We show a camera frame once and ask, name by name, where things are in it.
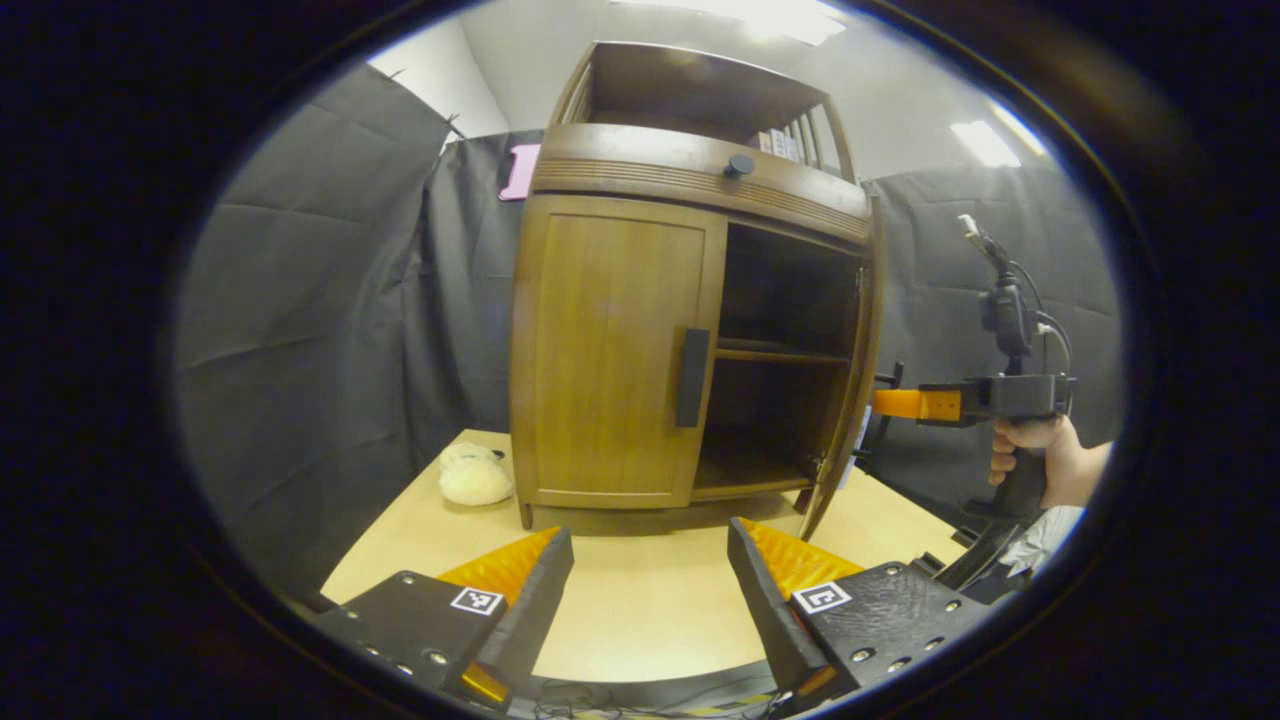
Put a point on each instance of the black backdrop cloth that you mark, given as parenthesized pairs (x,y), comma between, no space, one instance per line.
(300,300)

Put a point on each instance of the wooden double-door shoe cabinet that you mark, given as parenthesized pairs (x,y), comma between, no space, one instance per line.
(780,300)

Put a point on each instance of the small ceiling light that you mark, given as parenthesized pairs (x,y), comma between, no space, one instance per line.
(985,143)

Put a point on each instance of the black round drawer knob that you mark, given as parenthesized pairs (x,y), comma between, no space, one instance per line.
(740,166)

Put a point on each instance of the white booklet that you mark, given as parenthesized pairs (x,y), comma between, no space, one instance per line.
(860,440)

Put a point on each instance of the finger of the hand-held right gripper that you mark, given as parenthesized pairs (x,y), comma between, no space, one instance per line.
(915,404)

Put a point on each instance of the large rectangular ceiling light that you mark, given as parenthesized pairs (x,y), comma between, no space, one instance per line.
(760,15)

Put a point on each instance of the black metal stand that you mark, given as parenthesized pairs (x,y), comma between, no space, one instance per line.
(975,560)

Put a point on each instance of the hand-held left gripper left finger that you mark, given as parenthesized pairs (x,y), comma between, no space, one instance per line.
(535,610)

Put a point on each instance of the wooden shoe cabinet door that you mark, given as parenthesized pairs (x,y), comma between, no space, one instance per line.
(850,400)
(610,350)

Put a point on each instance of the cream plush toy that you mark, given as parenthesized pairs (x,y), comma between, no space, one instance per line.
(475,480)

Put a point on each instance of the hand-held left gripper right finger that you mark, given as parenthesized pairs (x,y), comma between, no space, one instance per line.
(765,610)

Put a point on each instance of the person's light clothing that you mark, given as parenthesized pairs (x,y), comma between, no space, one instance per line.
(1045,538)

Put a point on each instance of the row of books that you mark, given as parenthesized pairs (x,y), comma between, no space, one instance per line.
(782,145)

